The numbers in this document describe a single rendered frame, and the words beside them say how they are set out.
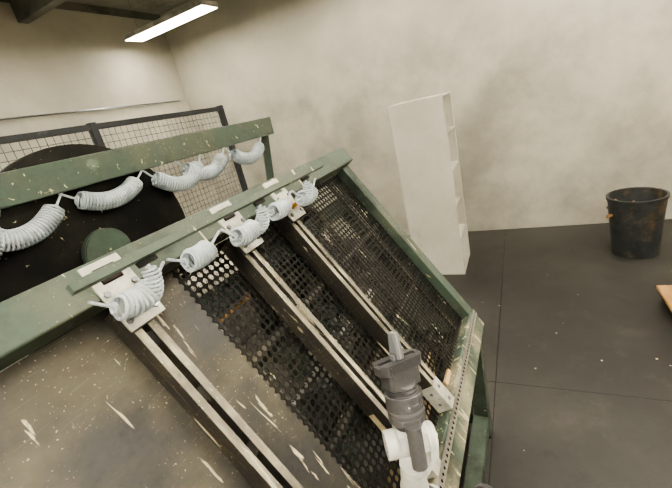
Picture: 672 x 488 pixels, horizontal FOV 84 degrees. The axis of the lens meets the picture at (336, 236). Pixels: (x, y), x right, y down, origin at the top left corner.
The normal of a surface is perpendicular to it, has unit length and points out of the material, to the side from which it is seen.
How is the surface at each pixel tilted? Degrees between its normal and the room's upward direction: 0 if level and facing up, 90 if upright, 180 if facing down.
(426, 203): 90
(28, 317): 58
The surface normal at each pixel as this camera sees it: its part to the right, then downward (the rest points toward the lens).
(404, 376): 0.47, -0.04
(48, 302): 0.63, -0.54
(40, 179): 0.88, -0.05
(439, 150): -0.40, 0.38
